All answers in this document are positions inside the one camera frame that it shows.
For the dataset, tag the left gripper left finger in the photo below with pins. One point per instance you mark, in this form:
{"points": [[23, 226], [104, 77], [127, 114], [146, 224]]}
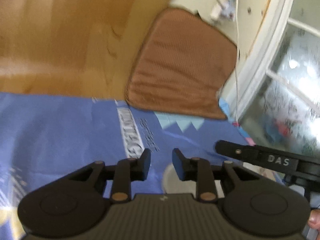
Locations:
{"points": [[127, 171]]}

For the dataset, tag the frosted floral glass door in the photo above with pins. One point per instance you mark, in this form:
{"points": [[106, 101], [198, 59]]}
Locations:
{"points": [[280, 106]]}

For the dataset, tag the blue patterned tablecloth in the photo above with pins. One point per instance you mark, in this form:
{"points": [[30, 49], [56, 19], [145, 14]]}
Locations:
{"points": [[58, 158]]}

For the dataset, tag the floral plate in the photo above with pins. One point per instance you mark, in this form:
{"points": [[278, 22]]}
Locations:
{"points": [[171, 183]]}

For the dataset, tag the brown seat cushion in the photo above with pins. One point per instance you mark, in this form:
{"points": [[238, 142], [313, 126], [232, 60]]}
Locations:
{"points": [[181, 67]]}

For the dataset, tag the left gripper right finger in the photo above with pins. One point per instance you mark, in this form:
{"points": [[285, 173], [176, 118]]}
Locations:
{"points": [[198, 170]]}

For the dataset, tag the person's right hand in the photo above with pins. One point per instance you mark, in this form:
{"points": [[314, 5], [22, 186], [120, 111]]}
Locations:
{"points": [[314, 219]]}

